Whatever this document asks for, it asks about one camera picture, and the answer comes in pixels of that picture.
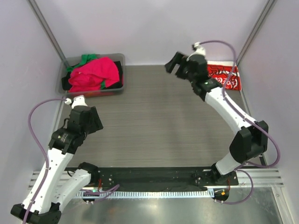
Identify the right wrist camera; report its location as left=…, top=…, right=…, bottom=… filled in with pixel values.
left=191, top=42, right=206, bottom=56

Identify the aluminium post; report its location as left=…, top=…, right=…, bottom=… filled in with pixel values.
left=236, top=0, right=277, bottom=66
left=27, top=0, right=69, bottom=67

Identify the pink t shirt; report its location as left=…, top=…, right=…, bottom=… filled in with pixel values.
left=68, top=57, right=121, bottom=92

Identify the clear plastic storage bin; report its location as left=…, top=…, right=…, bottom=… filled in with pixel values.
left=56, top=53, right=126, bottom=97

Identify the left aluminium post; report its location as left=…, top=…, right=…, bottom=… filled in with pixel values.
left=27, top=0, right=69, bottom=67

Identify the green t shirt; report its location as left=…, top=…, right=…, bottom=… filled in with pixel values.
left=66, top=54, right=98, bottom=72

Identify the aluminium rail frame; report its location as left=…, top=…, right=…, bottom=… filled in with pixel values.
left=28, top=169, right=284, bottom=189

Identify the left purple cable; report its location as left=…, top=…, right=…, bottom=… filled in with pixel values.
left=23, top=98, right=121, bottom=224

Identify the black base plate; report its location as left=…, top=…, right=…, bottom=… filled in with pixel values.
left=98, top=167, right=239, bottom=187

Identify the purple cable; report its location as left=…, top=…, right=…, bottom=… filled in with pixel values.
left=23, top=98, right=121, bottom=224
left=198, top=40, right=281, bottom=205

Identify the orange t shirt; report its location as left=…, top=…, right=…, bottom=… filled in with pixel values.
left=83, top=92, right=101, bottom=98

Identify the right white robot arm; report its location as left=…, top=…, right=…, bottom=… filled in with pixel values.
left=84, top=65, right=267, bottom=185

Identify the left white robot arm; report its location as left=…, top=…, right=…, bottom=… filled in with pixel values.
left=10, top=105, right=103, bottom=224

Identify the white t shirt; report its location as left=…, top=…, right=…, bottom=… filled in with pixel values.
left=207, top=61, right=242, bottom=91

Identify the right aluminium post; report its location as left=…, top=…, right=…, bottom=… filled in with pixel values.
left=236, top=0, right=277, bottom=66

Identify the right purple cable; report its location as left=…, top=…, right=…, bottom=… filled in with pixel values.
left=198, top=40, right=281, bottom=205

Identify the white slotted cable duct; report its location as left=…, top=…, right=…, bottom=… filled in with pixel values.
left=74, top=189, right=214, bottom=200

